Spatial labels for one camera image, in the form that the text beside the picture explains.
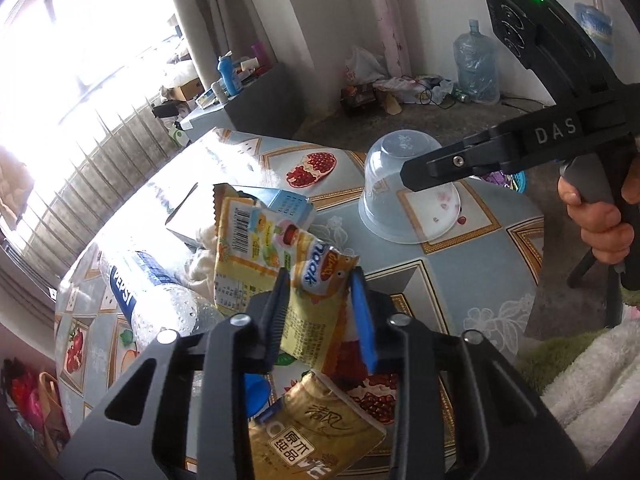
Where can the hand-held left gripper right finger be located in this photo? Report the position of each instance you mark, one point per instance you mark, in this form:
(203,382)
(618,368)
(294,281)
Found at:
(362,325)

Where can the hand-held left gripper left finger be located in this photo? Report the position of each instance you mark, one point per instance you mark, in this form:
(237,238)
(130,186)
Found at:
(277,320)

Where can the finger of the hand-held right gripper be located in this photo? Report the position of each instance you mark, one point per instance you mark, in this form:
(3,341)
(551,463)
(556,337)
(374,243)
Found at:
(440,165)

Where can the yellow purple snack bag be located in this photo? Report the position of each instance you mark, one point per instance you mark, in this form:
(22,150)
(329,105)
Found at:
(497,178)

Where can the blue plastic mesh basket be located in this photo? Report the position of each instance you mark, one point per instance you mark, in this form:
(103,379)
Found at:
(520,182)

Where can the orange yellow snack packet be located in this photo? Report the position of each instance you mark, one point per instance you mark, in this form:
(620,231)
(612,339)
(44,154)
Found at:
(250,260)

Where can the clear plastic bowl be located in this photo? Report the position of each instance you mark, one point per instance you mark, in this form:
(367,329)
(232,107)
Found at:
(390,210)

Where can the white tissue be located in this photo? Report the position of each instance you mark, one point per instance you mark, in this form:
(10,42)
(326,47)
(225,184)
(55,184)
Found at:
(202,265)

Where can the blue white carton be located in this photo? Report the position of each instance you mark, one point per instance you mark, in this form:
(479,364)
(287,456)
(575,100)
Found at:
(290,207)

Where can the gold tissue packet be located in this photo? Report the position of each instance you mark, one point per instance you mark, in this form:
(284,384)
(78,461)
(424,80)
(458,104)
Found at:
(310,430)

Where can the clear bottle blue label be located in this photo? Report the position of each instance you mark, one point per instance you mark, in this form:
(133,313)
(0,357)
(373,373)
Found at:
(150,290)

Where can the person's right hand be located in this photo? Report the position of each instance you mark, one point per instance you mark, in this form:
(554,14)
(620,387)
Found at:
(600,230)

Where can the floor clutter pile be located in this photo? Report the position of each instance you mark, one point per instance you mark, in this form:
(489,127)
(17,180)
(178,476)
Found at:
(400,90)

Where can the large clear water jug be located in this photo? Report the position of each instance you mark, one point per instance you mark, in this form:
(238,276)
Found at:
(475,65)
(600,25)

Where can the white plastic bag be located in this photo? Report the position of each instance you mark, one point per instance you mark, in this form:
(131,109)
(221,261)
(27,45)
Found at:
(362,65)

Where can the pink wallpaper roll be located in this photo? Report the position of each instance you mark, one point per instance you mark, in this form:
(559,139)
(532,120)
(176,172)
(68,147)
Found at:
(390,25)

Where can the grey cabinet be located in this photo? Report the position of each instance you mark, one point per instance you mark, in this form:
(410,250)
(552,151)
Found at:
(270,105)

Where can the green shaggy rug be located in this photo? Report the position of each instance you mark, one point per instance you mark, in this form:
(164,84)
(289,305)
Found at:
(545,360)

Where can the magenta tumbler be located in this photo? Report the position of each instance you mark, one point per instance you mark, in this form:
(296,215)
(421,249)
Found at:
(261,57)

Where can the white green bag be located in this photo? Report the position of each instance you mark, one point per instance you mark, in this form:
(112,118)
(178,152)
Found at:
(176,135)

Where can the small white bottle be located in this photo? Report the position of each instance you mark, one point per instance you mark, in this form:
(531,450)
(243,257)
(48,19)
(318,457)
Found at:
(220,92)

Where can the metal balcony railing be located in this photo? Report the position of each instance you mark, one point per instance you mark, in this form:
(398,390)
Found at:
(100,160)

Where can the black box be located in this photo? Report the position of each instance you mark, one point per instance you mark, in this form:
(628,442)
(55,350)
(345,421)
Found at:
(165,109)

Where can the white fluffy blanket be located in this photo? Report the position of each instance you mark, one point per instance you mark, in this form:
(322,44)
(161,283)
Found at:
(595,390)

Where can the cardboard box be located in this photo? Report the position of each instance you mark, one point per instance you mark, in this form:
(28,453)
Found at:
(185,91)

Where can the beige curtain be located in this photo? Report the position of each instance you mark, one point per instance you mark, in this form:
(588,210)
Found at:
(240,20)

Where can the pile of colourful bags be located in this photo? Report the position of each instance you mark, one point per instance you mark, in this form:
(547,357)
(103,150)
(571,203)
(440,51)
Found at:
(35,405)

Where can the white bedding pile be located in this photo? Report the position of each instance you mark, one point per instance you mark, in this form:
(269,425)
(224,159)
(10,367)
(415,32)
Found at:
(180,71)

